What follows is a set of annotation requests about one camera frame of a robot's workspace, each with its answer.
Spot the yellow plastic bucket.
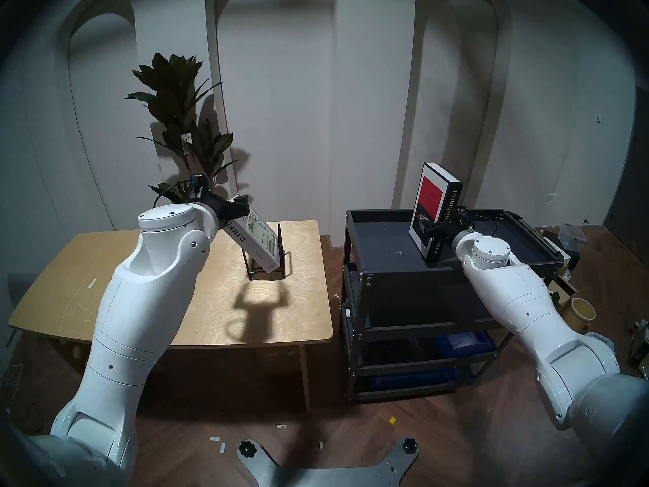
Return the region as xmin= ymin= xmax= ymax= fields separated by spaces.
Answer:
xmin=567 ymin=296 xmax=597 ymax=335

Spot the black metal utility cart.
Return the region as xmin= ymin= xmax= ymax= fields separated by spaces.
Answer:
xmin=342 ymin=208 xmax=565 ymax=403

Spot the open cardboard box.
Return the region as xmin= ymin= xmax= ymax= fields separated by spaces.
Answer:
xmin=547 ymin=276 xmax=579 ymax=309

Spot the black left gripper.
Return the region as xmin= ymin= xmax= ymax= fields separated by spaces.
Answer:
xmin=203 ymin=193 xmax=251 ymax=230

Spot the dark blue crate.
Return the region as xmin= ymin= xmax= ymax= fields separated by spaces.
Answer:
xmin=362 ymin=366 xmax=457 ymax=391

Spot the small cluttered carton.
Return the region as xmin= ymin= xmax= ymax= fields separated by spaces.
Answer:
xmin=628 ymin=318 xmax=649 ymax=375

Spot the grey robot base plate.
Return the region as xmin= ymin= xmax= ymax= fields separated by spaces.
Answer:
xmin=237 ymin=436 xmax=421 ymax=487

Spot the black Crime and Punishment book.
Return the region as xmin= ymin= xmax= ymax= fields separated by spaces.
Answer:
xmin=408 ymin=162 xmax=464 ymax=263

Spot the clear plastic storage box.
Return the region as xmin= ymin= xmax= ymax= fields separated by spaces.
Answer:
xmin=557 ymin=223 xmax=588 ymax=254

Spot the blue plastic bin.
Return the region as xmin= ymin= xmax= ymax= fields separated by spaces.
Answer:
xmin=436 ymin=331 xmax=495 ymax=360

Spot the dark door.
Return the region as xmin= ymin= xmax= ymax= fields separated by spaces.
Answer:
xmin=602 ymin=85 xmax=649 ymax=254

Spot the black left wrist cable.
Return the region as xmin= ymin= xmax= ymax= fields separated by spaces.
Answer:
xmin=153 ymin=179 xmax=196 ymax=208

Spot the black wire book stand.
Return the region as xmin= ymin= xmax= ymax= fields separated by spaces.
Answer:
xmin=242 ymin=223 xmax=294 ymax=282

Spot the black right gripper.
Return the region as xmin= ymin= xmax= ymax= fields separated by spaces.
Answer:
xmin=416 ymin=212 xmax=473 ymax=241

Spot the white rectangular box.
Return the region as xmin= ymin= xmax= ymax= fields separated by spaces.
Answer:
xmin=541 ymin=234 xmax=572 ymax=269

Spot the light wooden table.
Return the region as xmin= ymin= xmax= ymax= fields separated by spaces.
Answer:
xmin=8 ymin=219 xmax=334 ymax=413

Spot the white ianra book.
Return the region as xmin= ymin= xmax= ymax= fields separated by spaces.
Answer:
xmin=223 ymin=209 xmax=283 ymax=274

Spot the tall dark green potted plant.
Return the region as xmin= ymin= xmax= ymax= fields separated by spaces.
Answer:
xmin=125 ymin=52 xmax=238 ymax=226

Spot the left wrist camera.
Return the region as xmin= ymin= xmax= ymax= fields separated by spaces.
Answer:
xmin=185 ymin=173 xmax=210 ymax=200

